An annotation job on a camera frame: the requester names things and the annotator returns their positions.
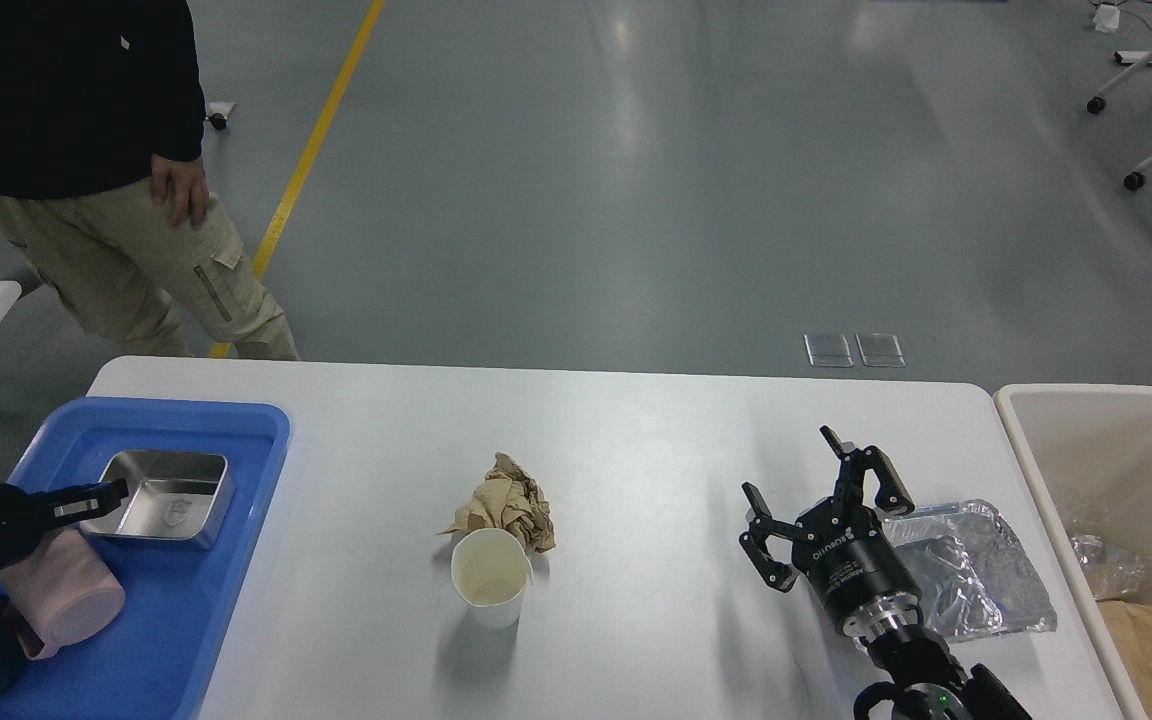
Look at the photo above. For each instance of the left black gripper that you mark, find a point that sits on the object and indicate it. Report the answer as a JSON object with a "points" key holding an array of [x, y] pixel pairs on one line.
{"points": [[22, 516]]}

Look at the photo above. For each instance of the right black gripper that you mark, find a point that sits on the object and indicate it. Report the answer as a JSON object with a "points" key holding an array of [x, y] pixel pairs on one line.
{"points": [[851, 570]]}

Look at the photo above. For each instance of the square stainless steel tray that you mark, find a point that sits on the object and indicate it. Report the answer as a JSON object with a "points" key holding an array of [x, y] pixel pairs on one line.
{"points": [[178, 498]]}

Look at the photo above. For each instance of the pink ribbed mug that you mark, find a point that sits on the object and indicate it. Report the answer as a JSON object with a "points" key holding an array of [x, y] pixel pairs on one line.
{"points": [[60, 594]]}

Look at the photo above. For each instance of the aluminium foil tray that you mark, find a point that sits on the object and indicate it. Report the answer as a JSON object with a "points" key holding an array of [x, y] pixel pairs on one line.
{"points": [[976, 578]]}

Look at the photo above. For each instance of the white paper cup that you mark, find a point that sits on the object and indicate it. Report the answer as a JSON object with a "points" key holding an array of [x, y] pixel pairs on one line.
{"points": [[490, 571]]}

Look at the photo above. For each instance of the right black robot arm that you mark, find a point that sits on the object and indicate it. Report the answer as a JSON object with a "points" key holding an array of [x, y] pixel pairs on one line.
{"points": [[924, 678]]}

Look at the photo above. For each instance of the blue plastic tray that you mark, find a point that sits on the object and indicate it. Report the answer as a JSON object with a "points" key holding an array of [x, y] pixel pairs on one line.
{"points": [[156, 658]]}

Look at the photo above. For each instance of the left floor socket plate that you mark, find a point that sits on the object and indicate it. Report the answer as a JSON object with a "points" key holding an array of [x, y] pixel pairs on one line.
{"points": [[828, 350]]}

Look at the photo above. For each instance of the floor socket plate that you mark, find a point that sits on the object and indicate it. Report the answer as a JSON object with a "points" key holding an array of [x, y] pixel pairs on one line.
{"points": [[881, 350], [828, 350]]}

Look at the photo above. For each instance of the right floor socket plate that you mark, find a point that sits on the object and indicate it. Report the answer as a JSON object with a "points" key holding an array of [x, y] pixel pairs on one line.
{"points": [[881, 350]]}

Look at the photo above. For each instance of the clear plastic wrap in bin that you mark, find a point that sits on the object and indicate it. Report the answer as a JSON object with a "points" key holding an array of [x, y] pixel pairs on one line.
{"points": [[1111, 570]]}

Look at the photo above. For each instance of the beige plastic waste bin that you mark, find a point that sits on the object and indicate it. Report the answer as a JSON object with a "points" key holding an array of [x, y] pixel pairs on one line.
{"points": [[1086, 453]]}

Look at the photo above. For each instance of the crumpled brown paper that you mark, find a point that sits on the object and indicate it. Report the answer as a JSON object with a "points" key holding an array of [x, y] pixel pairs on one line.
{"points": [[508, 499]]}

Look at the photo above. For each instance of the person in beige trousers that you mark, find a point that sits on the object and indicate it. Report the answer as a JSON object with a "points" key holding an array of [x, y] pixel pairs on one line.
{"points": [[103, 184]]}

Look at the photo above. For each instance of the grey office chair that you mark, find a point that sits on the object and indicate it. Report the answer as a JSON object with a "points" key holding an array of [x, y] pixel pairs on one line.
{"points": [[217, 114]]}

